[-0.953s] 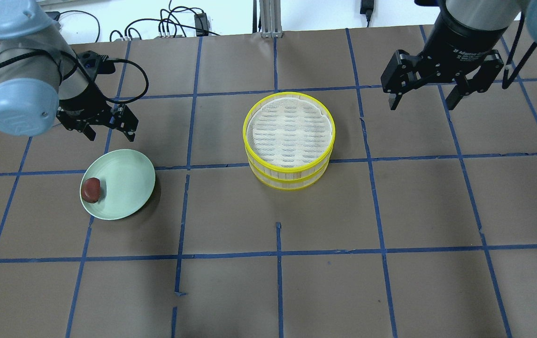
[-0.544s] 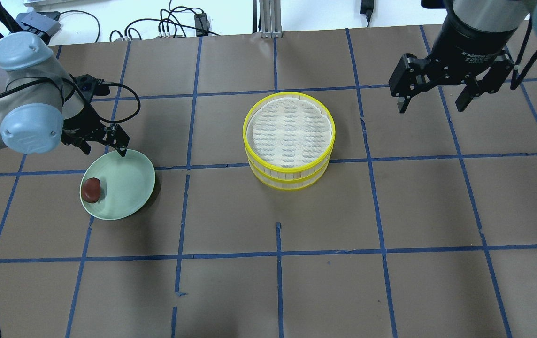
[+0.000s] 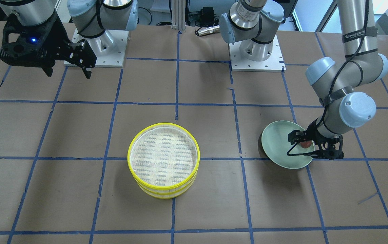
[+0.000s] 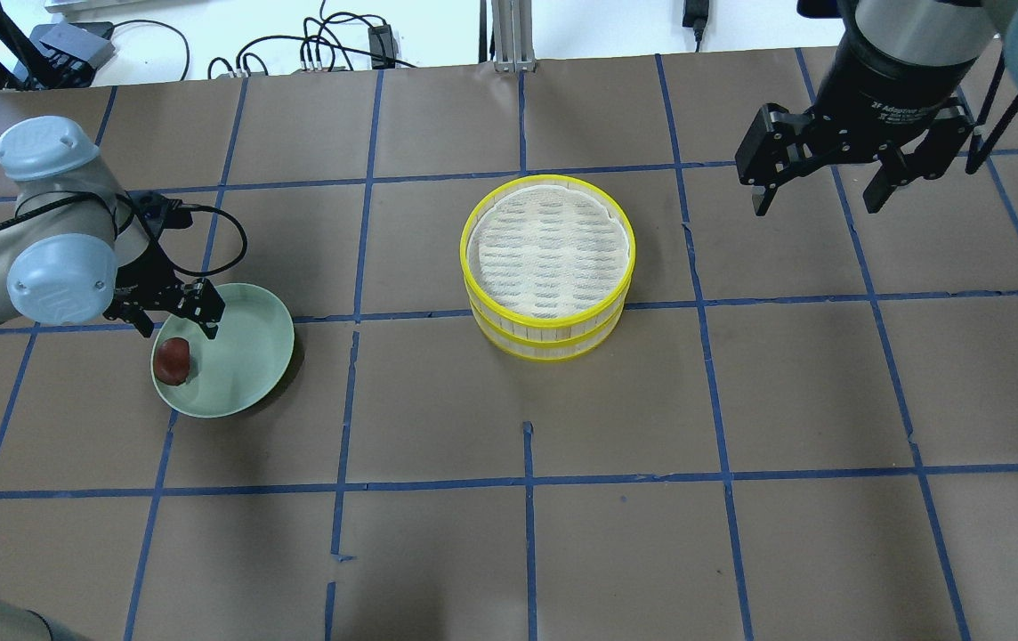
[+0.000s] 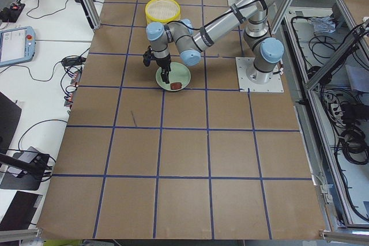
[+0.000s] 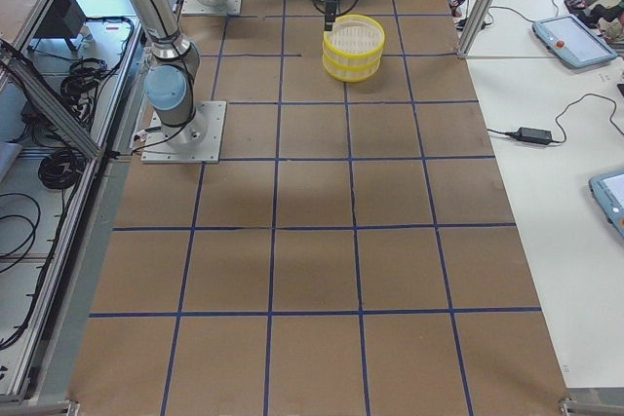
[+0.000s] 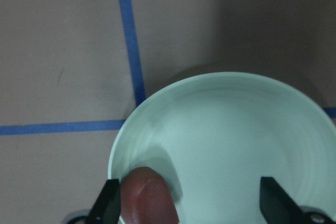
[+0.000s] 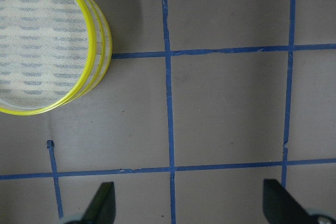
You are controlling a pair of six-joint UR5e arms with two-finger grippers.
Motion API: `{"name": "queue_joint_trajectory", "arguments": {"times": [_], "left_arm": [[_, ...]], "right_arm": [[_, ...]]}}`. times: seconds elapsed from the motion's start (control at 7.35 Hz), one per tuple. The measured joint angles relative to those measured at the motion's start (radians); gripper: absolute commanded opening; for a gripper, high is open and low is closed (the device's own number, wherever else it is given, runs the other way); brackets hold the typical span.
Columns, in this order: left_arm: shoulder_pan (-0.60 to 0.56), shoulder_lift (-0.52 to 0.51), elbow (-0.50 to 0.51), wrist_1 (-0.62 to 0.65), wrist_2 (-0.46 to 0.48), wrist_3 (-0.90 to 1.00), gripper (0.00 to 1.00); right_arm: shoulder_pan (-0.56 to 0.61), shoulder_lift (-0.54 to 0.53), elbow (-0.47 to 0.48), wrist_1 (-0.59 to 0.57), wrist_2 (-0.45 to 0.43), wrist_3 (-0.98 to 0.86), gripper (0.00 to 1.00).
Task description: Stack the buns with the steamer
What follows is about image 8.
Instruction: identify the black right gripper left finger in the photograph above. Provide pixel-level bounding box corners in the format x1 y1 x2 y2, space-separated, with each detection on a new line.
81 182 116 224

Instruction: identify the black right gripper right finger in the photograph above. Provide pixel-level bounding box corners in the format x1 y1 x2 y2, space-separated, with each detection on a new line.
262 179 312 223

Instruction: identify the yellow rimmed bamboo steamer tray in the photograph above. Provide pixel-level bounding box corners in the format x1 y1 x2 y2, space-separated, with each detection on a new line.
1 0 112 116

